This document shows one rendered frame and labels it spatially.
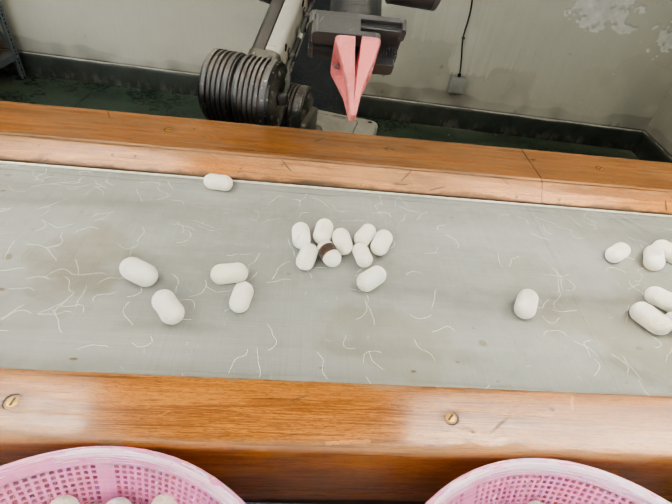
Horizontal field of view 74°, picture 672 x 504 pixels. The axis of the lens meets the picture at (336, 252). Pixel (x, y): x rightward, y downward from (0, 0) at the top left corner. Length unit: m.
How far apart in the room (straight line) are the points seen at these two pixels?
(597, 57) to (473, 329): 2.43
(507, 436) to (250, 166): 0.42
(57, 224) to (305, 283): 0.27
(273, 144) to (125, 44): 2.21
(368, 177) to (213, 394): 0.36
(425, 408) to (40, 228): 0.42
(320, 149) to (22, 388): 0.42
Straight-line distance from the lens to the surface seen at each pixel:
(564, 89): 2.80
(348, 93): 0.49
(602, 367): 0.49
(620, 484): 0.39
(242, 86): 0.80
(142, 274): 0.44
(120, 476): 0.35
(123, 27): 2.76
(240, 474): 0.36
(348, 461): 0.34
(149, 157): 0.62
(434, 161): 0.64
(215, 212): 0.54
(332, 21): 0.51
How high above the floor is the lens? 1.06
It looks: 41 degrees down
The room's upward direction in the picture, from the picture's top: 8 degrees clockwise
